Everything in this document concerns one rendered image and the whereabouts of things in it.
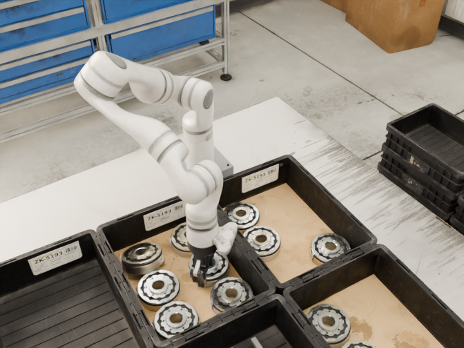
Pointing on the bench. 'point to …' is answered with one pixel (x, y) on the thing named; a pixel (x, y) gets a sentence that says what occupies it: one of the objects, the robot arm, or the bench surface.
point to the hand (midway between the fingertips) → (205, 273)
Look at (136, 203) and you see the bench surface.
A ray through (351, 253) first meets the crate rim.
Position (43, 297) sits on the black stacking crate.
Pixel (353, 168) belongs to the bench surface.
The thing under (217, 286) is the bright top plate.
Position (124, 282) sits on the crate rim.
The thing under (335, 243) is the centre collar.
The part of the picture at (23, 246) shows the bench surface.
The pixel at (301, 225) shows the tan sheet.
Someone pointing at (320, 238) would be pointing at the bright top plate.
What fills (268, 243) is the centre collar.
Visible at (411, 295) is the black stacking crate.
